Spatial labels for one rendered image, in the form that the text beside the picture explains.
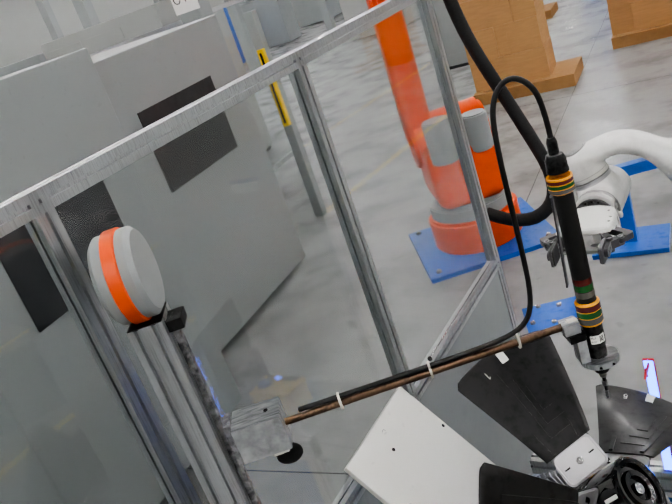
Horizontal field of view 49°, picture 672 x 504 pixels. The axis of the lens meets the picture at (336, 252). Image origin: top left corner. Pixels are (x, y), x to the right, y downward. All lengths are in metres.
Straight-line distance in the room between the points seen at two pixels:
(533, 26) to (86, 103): 6.32
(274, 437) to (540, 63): 8.21
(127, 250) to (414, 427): 0.74
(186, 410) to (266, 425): 0.14
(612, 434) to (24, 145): 2.75
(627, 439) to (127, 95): 3.87
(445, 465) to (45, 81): 2.74
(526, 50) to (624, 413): 7.79
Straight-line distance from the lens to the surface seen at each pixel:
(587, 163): 1.51
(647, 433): 1.67
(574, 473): 1.52
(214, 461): 1.36
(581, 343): 1.40
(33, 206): 1.29
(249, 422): 1.34
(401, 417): 1.60
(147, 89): 5.02
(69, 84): 3.85
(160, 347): 1.25
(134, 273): 1.18
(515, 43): 9.28
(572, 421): 1.52
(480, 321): 2.76
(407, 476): 1.54
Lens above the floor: 2.24
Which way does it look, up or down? 21 degrees down
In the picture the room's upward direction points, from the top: 19 degrees counter-clockwise
